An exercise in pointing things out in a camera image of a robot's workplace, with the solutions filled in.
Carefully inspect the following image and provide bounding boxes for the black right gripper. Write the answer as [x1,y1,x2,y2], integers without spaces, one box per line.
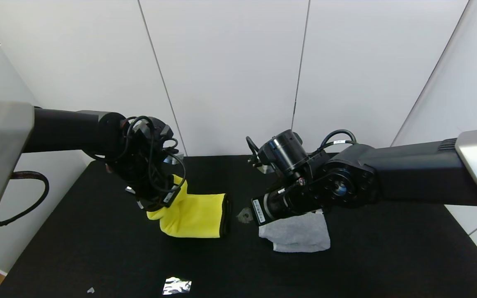
[236,187,293,226]

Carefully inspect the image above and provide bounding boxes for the yellow towel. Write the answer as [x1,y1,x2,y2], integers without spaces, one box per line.
[147,175,227,239]

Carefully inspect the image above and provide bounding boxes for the grey towel with orange marks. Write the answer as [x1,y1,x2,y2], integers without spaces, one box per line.
[258,210,331,253]

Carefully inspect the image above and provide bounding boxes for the crumpled silver foil scrap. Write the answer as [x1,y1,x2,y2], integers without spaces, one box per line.
[163,276,192,295]

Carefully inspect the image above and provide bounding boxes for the black table cloth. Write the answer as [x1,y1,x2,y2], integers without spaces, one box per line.
[0,153,477,298]

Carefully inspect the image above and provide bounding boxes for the black left wrist cables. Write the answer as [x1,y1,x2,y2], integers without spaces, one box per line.
[83,116,187,207]

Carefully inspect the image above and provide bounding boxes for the black wrist cables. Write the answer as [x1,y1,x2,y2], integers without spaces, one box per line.
[246,129,358,174]
[83,116,187,207]

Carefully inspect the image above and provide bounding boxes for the black right wrist cables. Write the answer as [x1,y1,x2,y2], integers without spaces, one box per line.
[246,129,358,174]

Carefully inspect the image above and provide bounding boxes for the thick dark arm hose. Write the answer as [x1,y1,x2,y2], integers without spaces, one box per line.
[0,171,50,228]

